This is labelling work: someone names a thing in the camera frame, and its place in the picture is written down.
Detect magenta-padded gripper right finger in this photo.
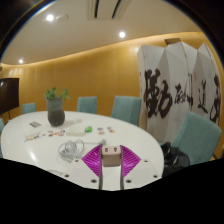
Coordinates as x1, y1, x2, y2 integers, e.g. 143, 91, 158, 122
119, 144, 161, 191

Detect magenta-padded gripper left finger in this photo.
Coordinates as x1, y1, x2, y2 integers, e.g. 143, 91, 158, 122
63, 144, 103, 191

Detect small beige charger block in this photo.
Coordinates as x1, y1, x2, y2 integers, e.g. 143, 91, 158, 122
100, 144, 122, 168

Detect black bag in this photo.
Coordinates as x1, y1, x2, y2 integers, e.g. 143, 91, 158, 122
160, 141, 191, 178

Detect flat white box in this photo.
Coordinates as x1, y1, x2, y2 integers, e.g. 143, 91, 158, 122
65, 126, 85, 137

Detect row of colourful small cards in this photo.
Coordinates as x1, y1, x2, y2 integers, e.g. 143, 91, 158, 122
23, 129, 67, 143

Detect scattered small orange cards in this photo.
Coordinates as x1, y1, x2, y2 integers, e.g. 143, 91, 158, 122
97, 125, 116, 135

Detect potted plant in grey vase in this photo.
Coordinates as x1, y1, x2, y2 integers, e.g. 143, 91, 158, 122
44, 87, 72, 128

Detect teal upholstered chair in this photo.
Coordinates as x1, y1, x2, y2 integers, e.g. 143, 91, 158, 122
171, 110, 223, 166

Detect small dark card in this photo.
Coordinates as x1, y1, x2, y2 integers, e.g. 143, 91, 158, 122
29, 121, 43, 129

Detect group of teal chairs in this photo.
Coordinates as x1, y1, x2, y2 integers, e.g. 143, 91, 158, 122
0, 95, 143, 134

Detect white calligraphy folding screen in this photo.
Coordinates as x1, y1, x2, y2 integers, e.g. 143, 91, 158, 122
137, 41, 223, 148

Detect group of round ceiling lights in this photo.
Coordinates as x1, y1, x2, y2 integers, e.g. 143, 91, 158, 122
18, 13, 127, 65

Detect ceiling air vent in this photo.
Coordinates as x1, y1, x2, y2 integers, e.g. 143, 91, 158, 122
88, 0, 132, 20

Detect grey coiled power cable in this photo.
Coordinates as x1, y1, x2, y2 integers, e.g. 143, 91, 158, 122
57, 138, 108, 163

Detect black wall monitor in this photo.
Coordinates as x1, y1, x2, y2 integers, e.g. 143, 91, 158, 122
0, 77, 20, 116

